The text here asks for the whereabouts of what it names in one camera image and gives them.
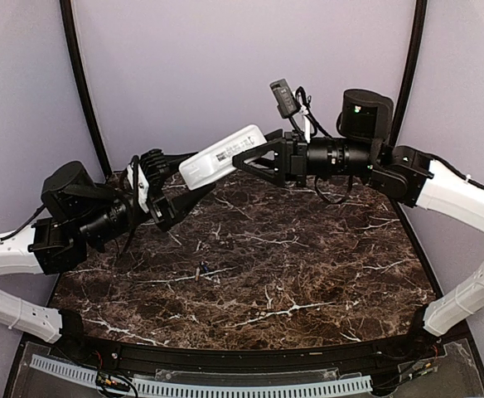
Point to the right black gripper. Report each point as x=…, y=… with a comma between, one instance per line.
x=290, y=161

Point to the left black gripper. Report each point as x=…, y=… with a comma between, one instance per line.
x=179, y=208

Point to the white remote control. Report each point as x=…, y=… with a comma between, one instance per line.
x=215, y=162

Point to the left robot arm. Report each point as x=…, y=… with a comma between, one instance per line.
x=76, y=214

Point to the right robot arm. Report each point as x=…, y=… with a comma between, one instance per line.
x=402, y=173

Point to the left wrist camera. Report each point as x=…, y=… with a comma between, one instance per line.
x=153, y=171

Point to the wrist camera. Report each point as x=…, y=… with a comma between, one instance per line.
x=288, y=106
x=153, y=171

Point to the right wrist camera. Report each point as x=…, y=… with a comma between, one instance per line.
x=288, y=106

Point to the black front rail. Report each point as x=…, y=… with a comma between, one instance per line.
x=146, y=359

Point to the left black frame post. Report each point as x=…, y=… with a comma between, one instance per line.
x=81, y=83

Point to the black frame post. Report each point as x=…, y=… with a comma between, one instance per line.
x=410, y=66
x=81, y=83

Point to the right black frame post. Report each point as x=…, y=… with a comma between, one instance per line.
x=410, y=66

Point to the white slotted cable duct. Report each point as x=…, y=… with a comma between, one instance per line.
x=167, y=383

